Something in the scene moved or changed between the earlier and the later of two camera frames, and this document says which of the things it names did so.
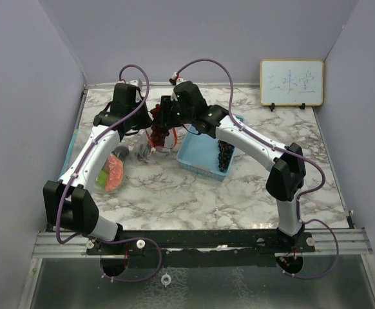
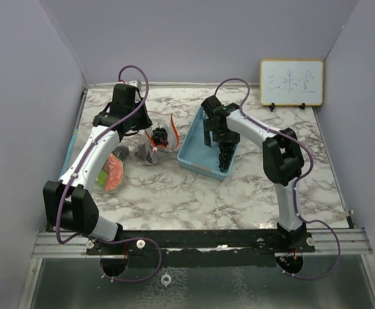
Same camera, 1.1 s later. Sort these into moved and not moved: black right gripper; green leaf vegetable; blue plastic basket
Moved: black right gripper
Not moved: blue plastic basket; green leaf vegetable
